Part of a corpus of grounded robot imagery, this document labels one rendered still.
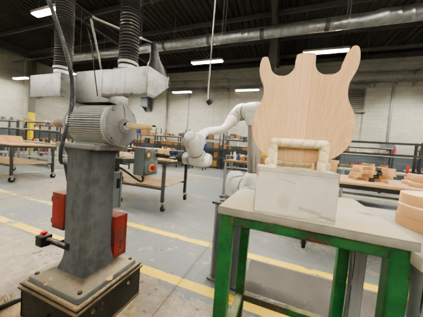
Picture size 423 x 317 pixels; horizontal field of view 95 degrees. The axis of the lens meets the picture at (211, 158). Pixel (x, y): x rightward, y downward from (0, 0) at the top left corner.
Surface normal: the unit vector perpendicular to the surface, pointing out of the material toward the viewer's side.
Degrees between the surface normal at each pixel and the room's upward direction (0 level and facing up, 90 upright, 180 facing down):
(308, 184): 90
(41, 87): 90
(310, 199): 90
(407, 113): 90
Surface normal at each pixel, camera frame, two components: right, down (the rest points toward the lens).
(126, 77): -0.35, 0.02
